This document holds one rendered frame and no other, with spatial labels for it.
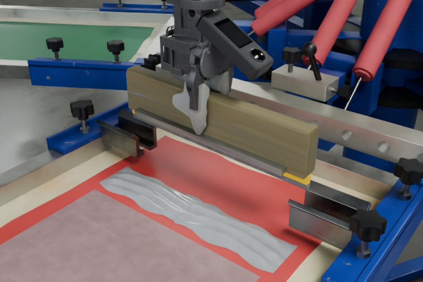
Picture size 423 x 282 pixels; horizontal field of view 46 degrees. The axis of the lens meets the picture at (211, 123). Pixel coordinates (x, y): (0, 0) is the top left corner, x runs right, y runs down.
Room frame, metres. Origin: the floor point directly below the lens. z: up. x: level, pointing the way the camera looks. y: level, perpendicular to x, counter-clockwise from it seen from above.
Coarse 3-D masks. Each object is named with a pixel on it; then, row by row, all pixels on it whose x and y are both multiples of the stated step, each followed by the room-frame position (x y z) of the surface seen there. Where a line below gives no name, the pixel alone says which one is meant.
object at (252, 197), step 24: (216, 192) 0.71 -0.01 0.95; (240, 192) 0.71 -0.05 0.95; (264, 192) 0.71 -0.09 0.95; (288, 192) 0.71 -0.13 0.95; (240, 216) 0.64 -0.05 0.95; (264, 216) 0.64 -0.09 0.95; (288, 216) 0.64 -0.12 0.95; (168, 240) 0.58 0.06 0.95; (192, 240) 0.58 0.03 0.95; (288, 240) 0.59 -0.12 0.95; (312, 240) 0.59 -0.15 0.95; (120, 264) 0.53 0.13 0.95; (144, 264) 0.53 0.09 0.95; (168, 264) 0.53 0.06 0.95; (192, 264) 0.53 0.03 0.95; (216, 264) 0.53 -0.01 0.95; (240, 264) 0.53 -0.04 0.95; (288, 264) 0.53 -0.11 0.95
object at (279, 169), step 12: (156, 120) 0.74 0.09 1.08; (168, 120) 0.74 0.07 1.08; (180, 132) 0.71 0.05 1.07; (192, 132) 0.70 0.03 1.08; (216, 144) 0.66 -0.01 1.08; (228, 144) 0.66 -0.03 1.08; (240, 156) 0.64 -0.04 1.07; (252, 156) 0.63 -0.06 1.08; (264, 168) 0.61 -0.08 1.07; (276, 168) 0.60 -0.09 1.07
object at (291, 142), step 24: (144, 72) 0.79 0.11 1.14; (144, 96) 0.78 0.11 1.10; (168, 96) 0.74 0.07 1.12; (216, 96) 0.70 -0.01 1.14; (216, 120) 0.68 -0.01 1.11; (240, 120) 0.65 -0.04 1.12; (264, 120) 0.63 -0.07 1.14; (288, 120) 0.62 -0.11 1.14; (240, 144) 0.65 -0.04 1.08; (264, 144) 0.63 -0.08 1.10; (288, 144) 0.60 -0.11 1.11; (312, 144) 0.59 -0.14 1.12; (288, 168) 0.60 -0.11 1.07; (312, 168) 0.60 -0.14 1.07
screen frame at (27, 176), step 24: (96, 144) 0.83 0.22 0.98; (24, 168) 0.73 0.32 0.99; (48, 168) 0.75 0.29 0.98; (72, 168) 0.79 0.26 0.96; (336, 168) 0.74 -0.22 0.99; (360, 168) 0.73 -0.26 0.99; (0, 192) 0.67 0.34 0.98; (24, 192) 0.70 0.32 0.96; (360, 192) 0.71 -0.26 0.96; (384, 192) 0.68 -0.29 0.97
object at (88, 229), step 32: (128, 160) 0.81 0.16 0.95; (160, 160) 0.81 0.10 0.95; (192, 160) 0.81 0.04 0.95; (224, 160) 0.81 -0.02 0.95; (96, 192) 0.71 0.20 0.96; (192, 192) 0.71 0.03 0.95; (32, 224) 0.62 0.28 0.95; (64, 224) 0.62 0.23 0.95; (96, 224) 0.62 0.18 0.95; (128, 224) 0.62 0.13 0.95; (160, 224) 0.62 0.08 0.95; (0, 256) 0.55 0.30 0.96; (32, 256) 0.55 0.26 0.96; (64, 256) 0.55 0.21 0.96; (96, 256) 0.55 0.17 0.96; (128, 256) 0.55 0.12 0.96
